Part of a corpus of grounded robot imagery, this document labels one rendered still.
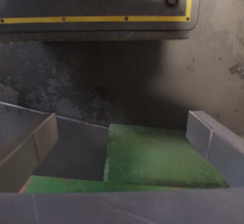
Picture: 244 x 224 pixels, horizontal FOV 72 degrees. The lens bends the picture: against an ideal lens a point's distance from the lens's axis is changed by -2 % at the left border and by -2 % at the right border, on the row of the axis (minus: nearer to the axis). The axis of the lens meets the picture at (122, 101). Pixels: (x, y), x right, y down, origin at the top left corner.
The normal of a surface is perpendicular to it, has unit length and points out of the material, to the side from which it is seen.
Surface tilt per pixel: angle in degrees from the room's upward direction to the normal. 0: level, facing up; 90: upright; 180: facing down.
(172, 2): 0
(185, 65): 0
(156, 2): 0
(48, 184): 90
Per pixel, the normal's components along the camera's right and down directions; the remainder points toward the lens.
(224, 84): 0.02, 0.29
